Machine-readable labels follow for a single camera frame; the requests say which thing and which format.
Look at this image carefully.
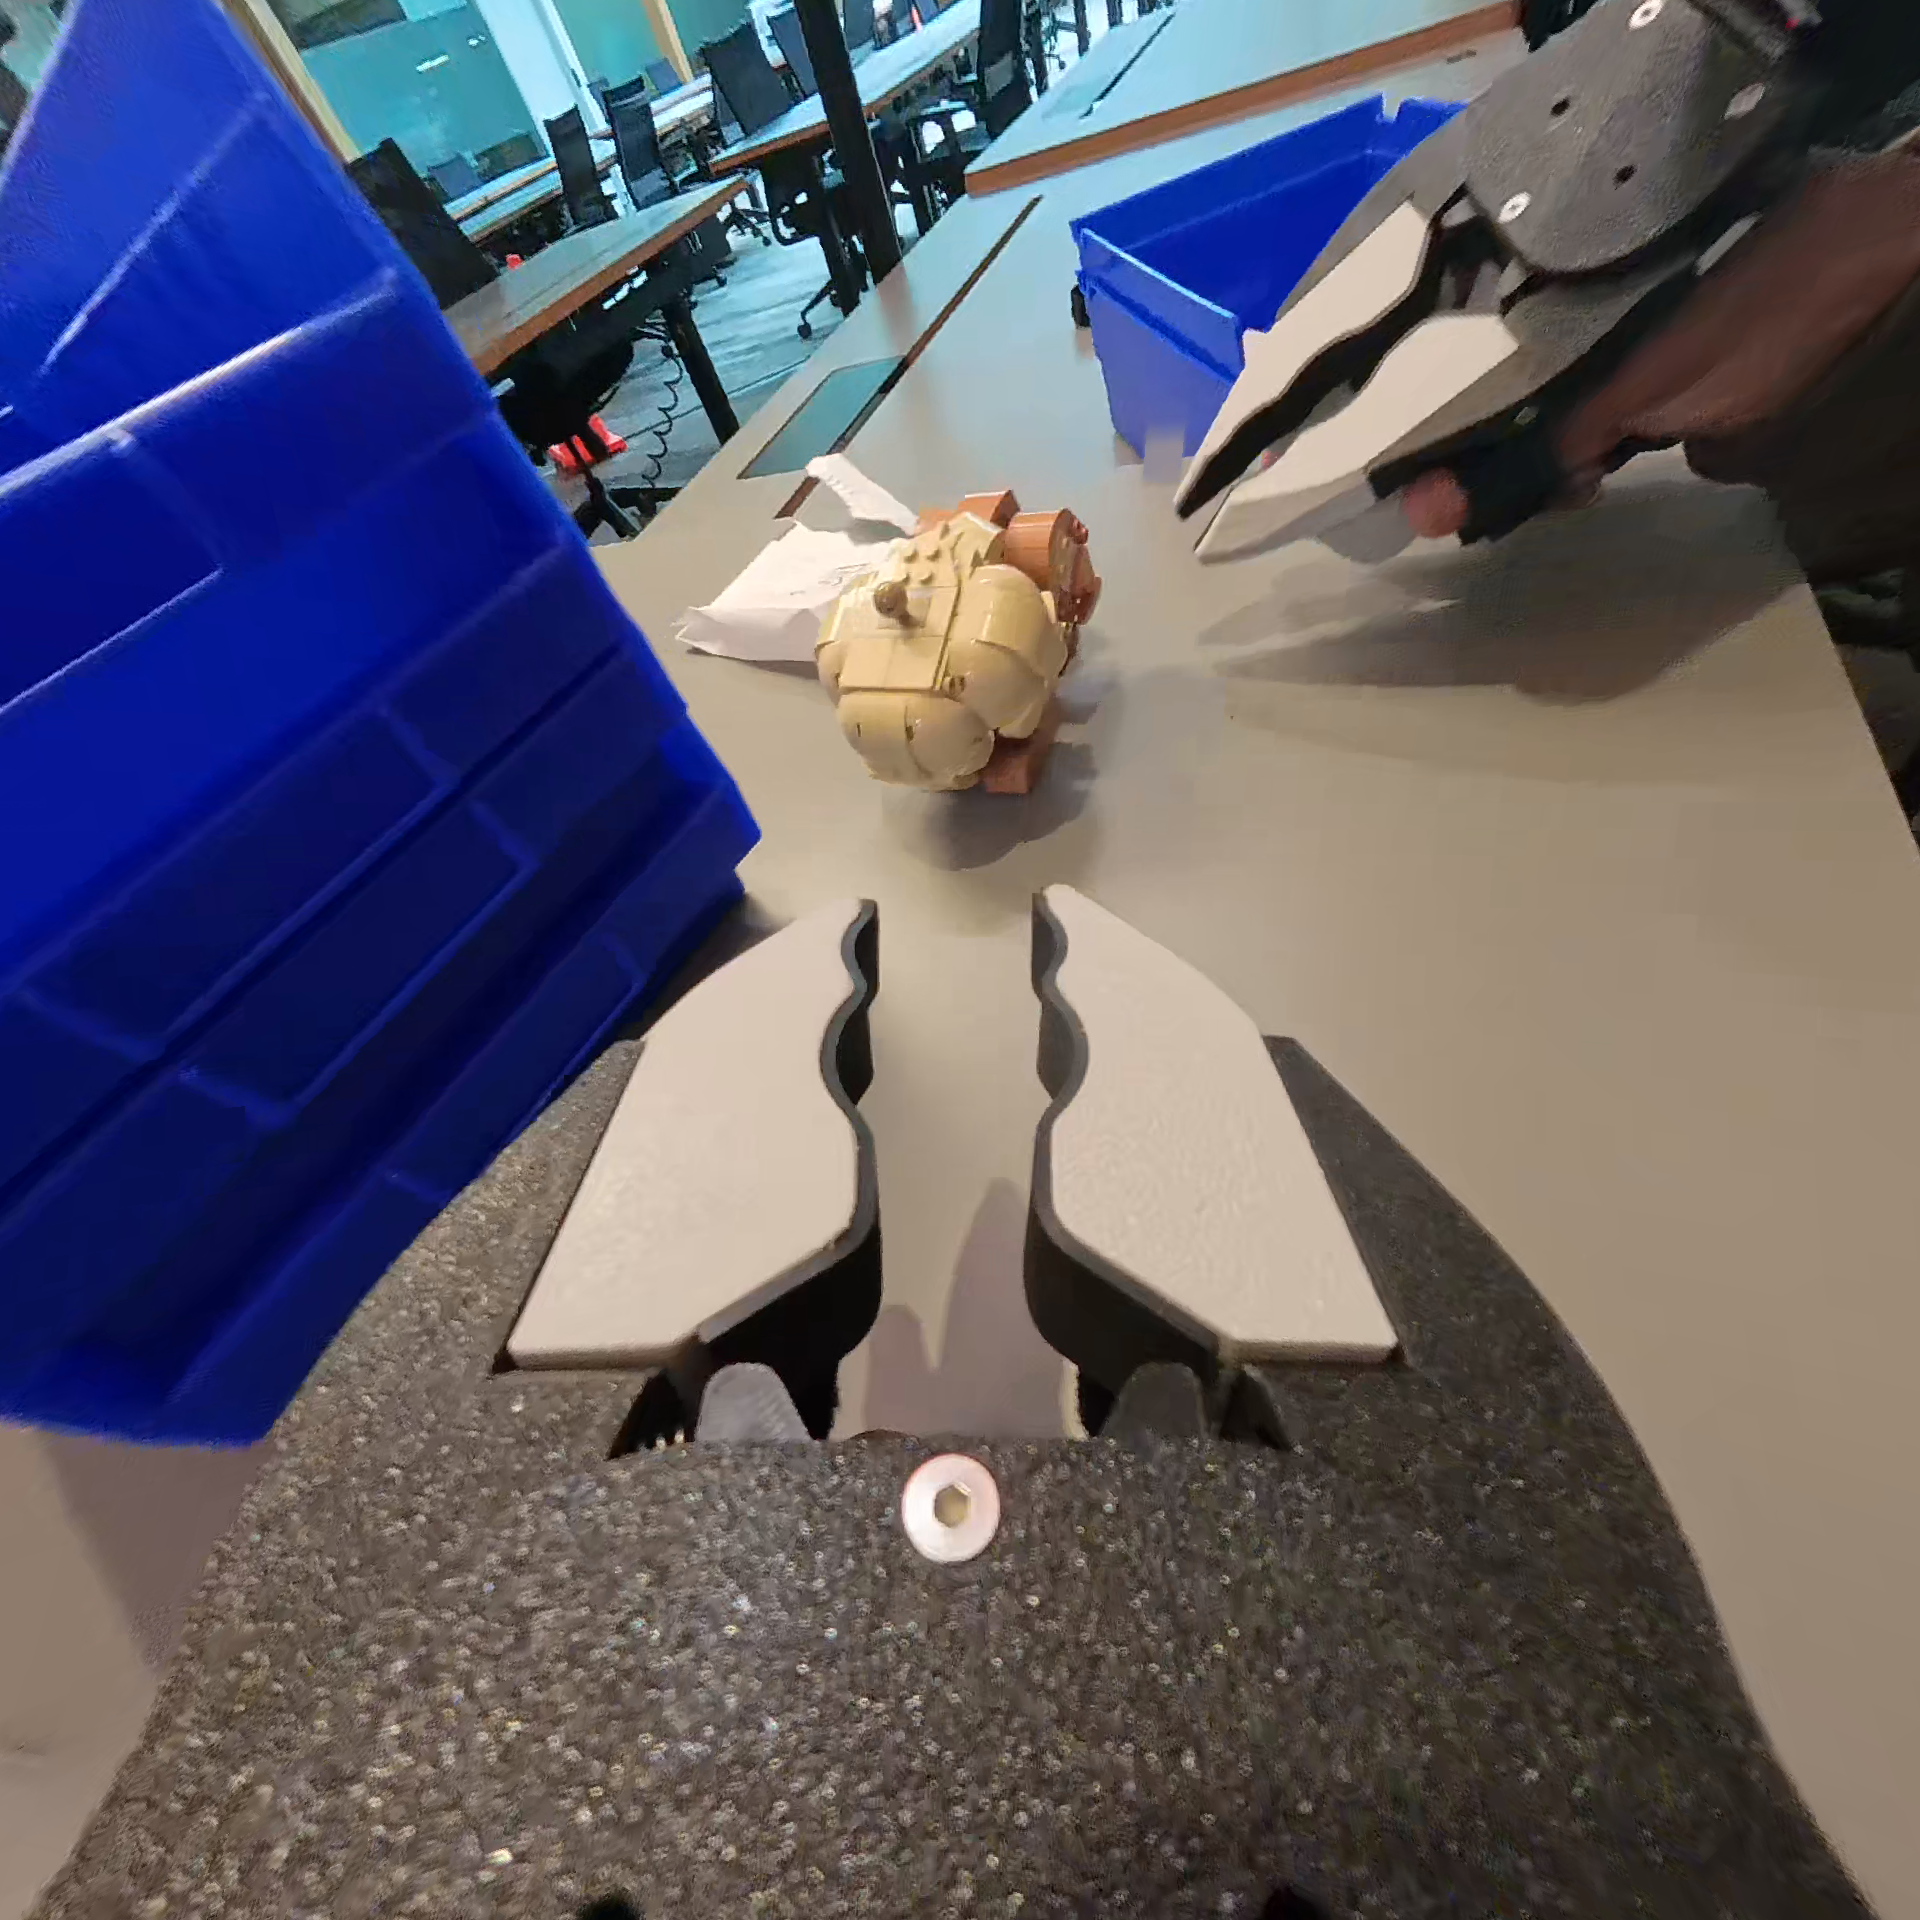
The long wooden table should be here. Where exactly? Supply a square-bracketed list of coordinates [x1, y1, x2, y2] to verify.
[437, 168, 756, 452]
[968, 0, 1531, 195]

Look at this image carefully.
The torn white paper bag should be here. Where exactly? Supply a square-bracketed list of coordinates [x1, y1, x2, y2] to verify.
[677, 452, 920, 669]

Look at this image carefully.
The black office chair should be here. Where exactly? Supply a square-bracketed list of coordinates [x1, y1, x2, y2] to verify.
[695, 18, 842, 248]

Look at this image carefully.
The grey desk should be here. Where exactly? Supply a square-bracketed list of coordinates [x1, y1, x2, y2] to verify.
[0, 31, 1920, 1920]

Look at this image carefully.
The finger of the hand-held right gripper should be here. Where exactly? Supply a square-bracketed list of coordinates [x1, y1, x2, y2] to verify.
[1195, 302, 1539, 565]
[1173, 195, 1478, 525]

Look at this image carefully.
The small blue storage bin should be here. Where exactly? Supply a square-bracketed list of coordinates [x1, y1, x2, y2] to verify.
[1072, 99, 1474, 456]

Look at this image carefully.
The person's right forearm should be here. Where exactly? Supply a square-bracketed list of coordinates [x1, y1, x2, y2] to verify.
[1683, 289, 1920, 598]

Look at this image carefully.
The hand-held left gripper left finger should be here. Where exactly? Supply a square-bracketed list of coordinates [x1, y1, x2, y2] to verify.
[506, 901, 885, 1376]

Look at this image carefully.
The tan brown brick toy figure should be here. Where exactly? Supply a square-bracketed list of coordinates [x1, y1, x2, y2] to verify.
[815, 495, 1107, 800]

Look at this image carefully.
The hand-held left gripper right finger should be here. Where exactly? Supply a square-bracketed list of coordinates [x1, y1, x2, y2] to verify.
[1028, 881, 1405, 1372]

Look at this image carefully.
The person's right hand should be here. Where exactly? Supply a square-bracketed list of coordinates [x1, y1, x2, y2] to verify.
[1399, 137, 1920, 549]

